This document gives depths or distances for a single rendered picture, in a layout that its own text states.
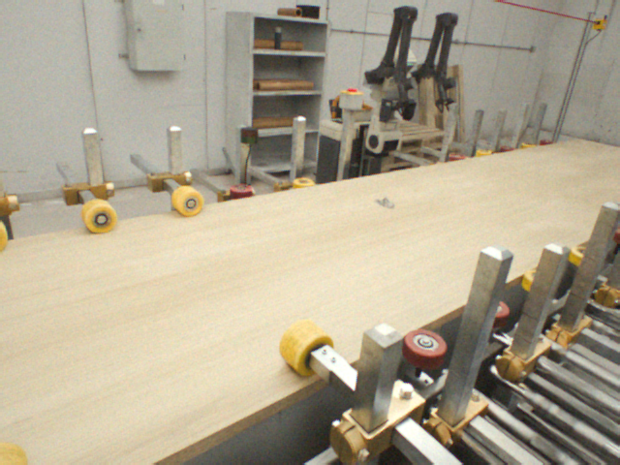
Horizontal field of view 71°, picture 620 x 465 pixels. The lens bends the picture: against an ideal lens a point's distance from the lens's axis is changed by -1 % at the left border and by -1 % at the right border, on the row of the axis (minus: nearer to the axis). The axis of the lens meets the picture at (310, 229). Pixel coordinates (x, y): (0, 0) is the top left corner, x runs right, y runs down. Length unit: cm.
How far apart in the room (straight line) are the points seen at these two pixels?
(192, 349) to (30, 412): 25
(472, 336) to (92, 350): 64
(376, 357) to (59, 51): 375
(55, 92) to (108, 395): 347
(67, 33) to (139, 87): 65
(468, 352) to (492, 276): 14
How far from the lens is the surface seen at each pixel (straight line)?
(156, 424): 72
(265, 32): 471
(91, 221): 126
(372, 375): 56
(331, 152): 344
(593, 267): 114
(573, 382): 103
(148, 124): 429
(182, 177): 151
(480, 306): 71
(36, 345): 91
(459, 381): 80
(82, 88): 410
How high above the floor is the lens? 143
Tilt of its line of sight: 24 degrees down
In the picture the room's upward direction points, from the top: 5 degrees clockwise
